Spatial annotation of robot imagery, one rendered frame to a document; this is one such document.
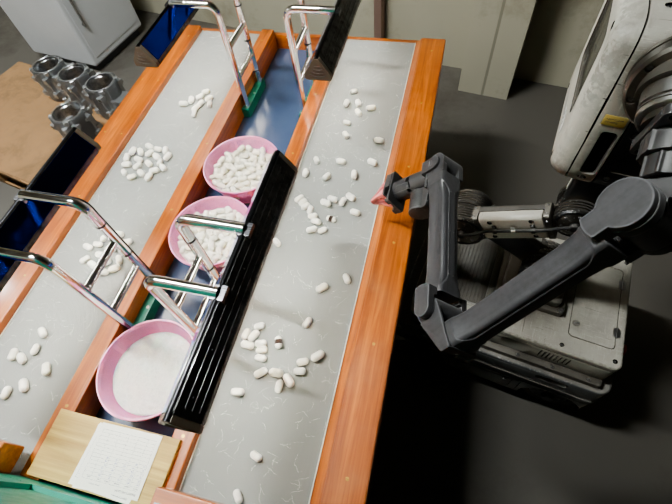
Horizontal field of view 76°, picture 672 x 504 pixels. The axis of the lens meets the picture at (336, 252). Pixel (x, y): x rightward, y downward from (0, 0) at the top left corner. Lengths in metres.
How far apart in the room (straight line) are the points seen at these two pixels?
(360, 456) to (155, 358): 0.60
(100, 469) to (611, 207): 1.14
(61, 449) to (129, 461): 0.18
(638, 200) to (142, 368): 1.16
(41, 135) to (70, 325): 1.94
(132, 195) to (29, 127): 1.77
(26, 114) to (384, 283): 2.76
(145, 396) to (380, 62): 1.47
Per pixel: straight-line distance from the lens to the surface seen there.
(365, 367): 1.11
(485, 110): 2.89
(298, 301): 1.22
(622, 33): 0.82
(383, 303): 1.17
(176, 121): 1.84
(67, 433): 1.29
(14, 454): 1.31
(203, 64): 2.09
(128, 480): 1.19
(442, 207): 0.99
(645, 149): 0.75
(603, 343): 1.60
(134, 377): 1.30
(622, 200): 0.70
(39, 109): 3.44
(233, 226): 0.91
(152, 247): 1.43
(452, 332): 0.82
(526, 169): 2.59
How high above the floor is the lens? 1.83
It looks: 58 degrees down
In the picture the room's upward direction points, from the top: 9 degrees counter-clockwise
